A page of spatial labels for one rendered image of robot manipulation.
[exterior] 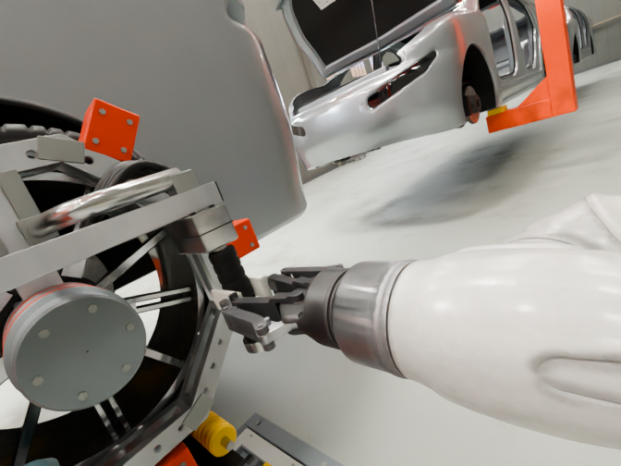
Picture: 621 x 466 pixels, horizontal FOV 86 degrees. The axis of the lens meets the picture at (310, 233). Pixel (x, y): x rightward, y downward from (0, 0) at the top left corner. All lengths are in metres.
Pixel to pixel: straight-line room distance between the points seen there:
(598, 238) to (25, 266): 0.49
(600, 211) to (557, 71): 3.35
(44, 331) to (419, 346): 0.38
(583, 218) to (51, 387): 0.53
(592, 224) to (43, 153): 0.65
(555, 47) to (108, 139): 3.44
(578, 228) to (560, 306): 0.14
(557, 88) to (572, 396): 3.53
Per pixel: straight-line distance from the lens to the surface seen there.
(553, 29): 3.67
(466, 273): 0.22
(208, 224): 0.43
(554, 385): 0.20
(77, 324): 0.47
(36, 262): 0.41
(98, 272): 1.08
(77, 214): 0.44
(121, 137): 0.65
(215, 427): 0.77
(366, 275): 0.26
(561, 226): 0.33
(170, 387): 0.78
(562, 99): 3.68
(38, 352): 0.47
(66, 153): 0.62
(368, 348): 0.26
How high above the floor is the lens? 0.98
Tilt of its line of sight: 14 degrees down
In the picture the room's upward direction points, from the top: 20 degrees counter-clockwise
